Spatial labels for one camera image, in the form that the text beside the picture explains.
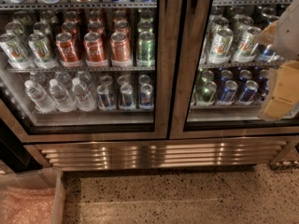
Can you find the stainless steel fridge base grille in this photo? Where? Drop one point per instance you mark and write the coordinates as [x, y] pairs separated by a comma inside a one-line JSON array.
[[154, 154]]

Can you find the water bottle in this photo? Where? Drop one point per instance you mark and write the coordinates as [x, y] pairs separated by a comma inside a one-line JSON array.
[[83, 95], [64, 100], [44, 104]]

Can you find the middle water bottle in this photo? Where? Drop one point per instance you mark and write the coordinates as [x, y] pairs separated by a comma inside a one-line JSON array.
[[64, 100]]

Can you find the front left coca-cola can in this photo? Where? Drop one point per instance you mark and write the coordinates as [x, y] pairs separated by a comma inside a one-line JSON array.
[[68, 50]]

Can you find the right door silver blue can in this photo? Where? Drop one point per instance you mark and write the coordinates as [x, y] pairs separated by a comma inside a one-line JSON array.
[[267, 54]]

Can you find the clear plastic storage bin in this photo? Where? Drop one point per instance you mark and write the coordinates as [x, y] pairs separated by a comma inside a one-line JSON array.
[[49, 178]]

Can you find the right water bottle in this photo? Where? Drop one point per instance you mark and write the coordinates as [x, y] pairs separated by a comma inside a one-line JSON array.
[[83, 95]]

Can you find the door 7up can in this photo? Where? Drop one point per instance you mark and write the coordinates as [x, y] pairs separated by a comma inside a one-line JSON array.
[[221, 46], [245, 50]]

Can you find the front green soda can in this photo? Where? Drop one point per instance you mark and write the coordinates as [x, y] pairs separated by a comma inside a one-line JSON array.
[[146, 49]]

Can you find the right red bull can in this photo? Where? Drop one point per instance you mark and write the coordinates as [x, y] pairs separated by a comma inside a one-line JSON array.
[[146, 96]]

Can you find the front left 7up can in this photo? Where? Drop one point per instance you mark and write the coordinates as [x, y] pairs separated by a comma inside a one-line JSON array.
[[14, 48]]

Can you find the right door green can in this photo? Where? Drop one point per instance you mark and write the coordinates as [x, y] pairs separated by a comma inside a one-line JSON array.
[[205, 93]]

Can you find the middle red bull can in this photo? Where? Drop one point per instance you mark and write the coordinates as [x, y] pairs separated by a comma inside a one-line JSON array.
[[127, 101]]

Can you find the coca-cola can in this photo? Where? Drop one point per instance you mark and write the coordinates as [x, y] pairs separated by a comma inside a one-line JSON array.
[[95, 51], [68, 50]]

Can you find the right door left blue can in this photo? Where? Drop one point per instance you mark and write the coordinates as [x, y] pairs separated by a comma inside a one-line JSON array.
[[227, 93]]

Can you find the pink bubble wrap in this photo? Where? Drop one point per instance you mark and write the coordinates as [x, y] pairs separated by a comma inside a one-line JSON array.
[[26, 206]]

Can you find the red bull can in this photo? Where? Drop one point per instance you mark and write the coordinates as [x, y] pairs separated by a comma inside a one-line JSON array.
[[105, 98], [146, 96], [127, 101]]

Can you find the left water bottle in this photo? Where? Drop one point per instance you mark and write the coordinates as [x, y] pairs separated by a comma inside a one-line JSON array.
[[44, 104]]

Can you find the glass fridge door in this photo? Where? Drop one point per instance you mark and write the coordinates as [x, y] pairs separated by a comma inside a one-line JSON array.
[[79, 17], [201, 20]]

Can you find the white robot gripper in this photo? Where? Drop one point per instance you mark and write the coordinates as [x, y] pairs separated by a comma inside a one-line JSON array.
[[289, 36]]

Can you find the right door left 7up can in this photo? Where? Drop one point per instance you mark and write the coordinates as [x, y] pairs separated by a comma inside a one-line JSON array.
[[221, 46]]

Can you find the left red bull can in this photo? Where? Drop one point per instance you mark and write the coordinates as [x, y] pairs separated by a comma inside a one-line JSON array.
[[105, 98]]

